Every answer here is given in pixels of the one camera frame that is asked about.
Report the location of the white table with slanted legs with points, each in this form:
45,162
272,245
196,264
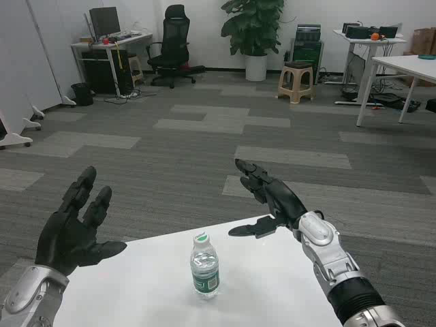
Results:
405,64

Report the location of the black trash bin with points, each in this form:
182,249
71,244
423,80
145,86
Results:
82,94

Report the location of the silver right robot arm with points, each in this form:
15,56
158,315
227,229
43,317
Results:
334,259

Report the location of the brown cardboard box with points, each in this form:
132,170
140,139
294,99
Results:
425,41

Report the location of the black flat floor bag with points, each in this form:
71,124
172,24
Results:
395,102

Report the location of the white desk with monitor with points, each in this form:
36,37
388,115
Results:
112,43

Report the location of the black computer monitor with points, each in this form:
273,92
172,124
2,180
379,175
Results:
105,21

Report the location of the beige plastic stool dark seat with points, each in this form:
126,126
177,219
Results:
296,69

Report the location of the black computer tower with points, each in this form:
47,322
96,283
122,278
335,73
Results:
98,71

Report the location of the green leafy plant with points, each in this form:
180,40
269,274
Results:
253,27

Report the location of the teal round object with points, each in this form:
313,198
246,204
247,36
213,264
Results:
426,57

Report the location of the white standing desk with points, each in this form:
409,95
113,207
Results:
369,42

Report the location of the small beige plastic stool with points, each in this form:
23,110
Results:
135,63

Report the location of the white power strip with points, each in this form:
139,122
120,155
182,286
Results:
127,95

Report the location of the black office chair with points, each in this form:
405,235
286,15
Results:
175,37

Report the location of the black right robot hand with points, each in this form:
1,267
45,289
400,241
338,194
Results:
284,201

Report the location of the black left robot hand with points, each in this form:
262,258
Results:
64,238

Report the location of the orange ball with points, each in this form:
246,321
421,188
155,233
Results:
374,36

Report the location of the clear water bottle green label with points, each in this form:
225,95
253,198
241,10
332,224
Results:
204,269

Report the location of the black green equipment rack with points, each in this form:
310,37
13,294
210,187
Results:
306,58

